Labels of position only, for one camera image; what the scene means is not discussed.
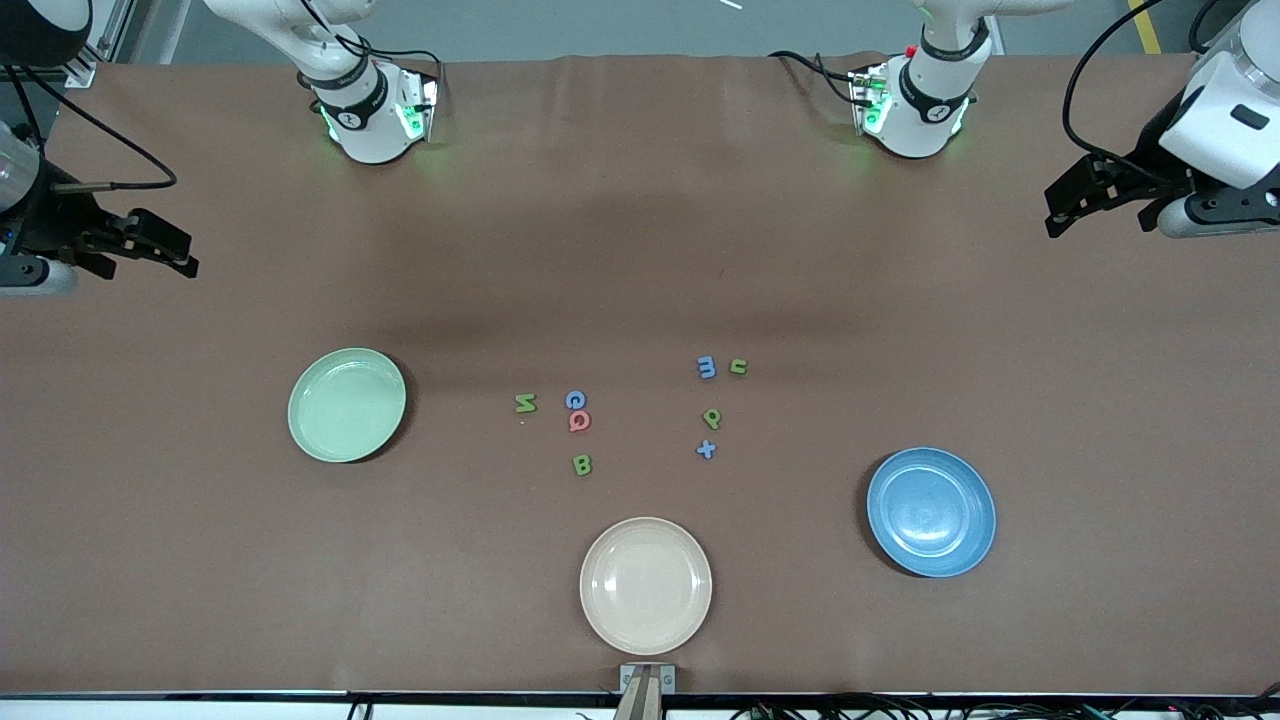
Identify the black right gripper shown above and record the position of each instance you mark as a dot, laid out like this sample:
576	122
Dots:
48	226

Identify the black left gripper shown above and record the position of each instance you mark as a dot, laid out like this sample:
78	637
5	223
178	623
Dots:
1147	174

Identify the green letter N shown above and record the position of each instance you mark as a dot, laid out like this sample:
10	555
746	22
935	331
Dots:
525	403

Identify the blue letter m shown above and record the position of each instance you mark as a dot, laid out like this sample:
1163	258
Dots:
706	368

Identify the blue letter G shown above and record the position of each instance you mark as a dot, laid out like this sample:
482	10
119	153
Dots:
575	399

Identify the green letter p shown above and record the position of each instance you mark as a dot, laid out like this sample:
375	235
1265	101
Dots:
711	418

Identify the pink letter Q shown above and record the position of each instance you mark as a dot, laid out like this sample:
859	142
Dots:
579	422

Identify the green letter B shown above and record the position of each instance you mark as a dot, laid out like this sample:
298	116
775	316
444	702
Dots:
582	465

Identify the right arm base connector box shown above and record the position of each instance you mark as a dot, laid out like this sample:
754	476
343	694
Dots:
420	105

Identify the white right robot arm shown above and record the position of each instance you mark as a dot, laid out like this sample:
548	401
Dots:
365	120

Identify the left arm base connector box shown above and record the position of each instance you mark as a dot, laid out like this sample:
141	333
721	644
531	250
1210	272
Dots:
870	100

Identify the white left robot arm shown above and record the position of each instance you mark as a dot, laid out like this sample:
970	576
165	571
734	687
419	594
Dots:
925	110

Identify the light green plate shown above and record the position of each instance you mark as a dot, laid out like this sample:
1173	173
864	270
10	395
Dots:
346	405

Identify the brown table mat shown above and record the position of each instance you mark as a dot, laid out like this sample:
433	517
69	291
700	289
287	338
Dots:
200	550

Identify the blue plate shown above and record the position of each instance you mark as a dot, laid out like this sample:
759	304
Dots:
930	512

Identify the blue letter x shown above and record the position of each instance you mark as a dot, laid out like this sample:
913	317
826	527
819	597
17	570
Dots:
707	450

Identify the beige plate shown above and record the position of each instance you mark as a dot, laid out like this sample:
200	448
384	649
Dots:
645	585

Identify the aluminium profile frame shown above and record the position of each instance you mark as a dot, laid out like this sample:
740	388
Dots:
80	73

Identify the white table edge rail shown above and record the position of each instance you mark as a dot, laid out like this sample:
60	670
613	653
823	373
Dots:
200	710

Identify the grey metal mount bracket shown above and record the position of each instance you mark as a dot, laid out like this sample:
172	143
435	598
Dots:
626	682

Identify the wooden camera pole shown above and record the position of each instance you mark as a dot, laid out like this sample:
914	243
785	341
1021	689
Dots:
640	700

